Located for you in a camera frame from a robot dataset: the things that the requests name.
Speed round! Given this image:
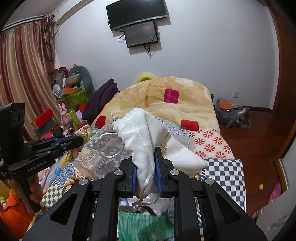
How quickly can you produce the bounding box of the green cardboard box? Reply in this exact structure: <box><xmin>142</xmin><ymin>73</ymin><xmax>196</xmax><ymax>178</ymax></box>
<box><xmin>58</xmin><ymin>88</ymin><xmax>91</xmax><ymax>109</ymax></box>

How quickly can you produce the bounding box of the striped pink beige curtain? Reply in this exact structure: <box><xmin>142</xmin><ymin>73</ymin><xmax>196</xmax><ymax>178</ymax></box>
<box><xmin>1</xmin><ymin>14</ymin><xmax>59</xmax><ymax>141</ymax></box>

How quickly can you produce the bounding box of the grey backpack on floor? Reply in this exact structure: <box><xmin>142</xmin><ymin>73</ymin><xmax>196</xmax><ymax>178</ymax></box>
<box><xmin>214</xmin><ymin>98</ymin><xmax>251</xmax><ymax>128</ymax></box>

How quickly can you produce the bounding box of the left human hand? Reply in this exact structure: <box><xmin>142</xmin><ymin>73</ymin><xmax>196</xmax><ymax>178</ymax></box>
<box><xmin>8</xmin><ymin>174</ymin><xmax>43</xmax><ymax>204</ymax></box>

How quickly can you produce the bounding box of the white air conditioner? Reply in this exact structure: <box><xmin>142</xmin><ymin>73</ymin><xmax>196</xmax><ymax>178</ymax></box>
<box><xmin>52</xmin><ymin>0</ymin><xmax>93</xmax><ymax>25</ymax></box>

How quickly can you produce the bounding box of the white drawstring pouch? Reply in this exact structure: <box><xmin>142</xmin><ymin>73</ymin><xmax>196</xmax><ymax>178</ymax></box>
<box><xmin>100</xmin><ymin>108</ymin><xmax>207</xmax><ymax>211</ymax></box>

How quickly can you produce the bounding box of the yellow fuzzy plush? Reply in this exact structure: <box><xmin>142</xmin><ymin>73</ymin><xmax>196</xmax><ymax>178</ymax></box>
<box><xmin>135</xmin><ymin>74</ymin><xmax>155</xmax><ymax>83</ymax></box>

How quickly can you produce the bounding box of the small black monitor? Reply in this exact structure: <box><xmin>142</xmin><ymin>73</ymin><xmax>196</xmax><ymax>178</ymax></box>
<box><xmin>123</xmin><ymin>21</ymin><xmax>159</xmax><ymax>48</ymax></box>

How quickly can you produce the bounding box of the dark purple jacket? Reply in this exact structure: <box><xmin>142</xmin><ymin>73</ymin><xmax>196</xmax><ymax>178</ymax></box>
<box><xmin>82</xmin><ymin>78</ymin><xmax>119</xmax><ymax>124</ymax></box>

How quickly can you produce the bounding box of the patchwork patterned bedspread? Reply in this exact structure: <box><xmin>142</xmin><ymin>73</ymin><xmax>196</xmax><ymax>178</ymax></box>
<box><xmin>41</xmin><ymin>121</ymin><xmax>246</xmax><ymax>240</ymax></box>

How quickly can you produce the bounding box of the beige fleece blanket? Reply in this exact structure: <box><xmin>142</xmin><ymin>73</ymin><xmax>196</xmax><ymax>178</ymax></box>
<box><xmin>97</xmin><ymin>76</ymin><xmax>220</xmax><ymax>132</ymax></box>

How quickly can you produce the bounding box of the red gift box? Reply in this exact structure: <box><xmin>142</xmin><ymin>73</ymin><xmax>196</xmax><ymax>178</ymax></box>
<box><xmin>31</xmin><ymin>109</ymin><xmax>54</xmax><ymax>129</ymax></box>

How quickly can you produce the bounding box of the pink slipper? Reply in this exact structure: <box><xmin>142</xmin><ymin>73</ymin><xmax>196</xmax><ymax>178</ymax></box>
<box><xmin>268</xmin><ymin>183</ymin><xmax>281</xmax><ymax>203</ymax></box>

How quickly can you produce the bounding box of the clear plastic storage box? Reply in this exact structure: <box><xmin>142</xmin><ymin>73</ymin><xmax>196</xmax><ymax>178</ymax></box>
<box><xmin>74</xmin><ymin>123</ymin><xmax>130</xmax><ymax>180</ymax></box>

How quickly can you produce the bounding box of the large curved black television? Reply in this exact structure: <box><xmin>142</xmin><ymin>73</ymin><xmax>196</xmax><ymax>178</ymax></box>
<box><xmin>106</xmin><ymin>0</ymin><xmax>168</xmax><ymax>31</ymax></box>

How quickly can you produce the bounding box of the pink rabbit plush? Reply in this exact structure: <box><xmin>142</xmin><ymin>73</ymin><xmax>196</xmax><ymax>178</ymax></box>
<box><xmin>58</xmin><ymin>103</ymin><xmax>72</xmax><ymax>129</ymax></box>

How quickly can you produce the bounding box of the grey plush toy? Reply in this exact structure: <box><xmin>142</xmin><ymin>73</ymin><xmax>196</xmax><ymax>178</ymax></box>
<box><xmin>66</xmin><ymin>66</ymin><xmax>95</xmax><ymax>94</ymax></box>

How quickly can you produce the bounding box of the wall power socket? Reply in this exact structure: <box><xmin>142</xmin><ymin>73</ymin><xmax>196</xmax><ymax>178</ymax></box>
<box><xmin>233</xmin><ymin>91</ymin><xmax>239</xmax><ymax>98</ymax></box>

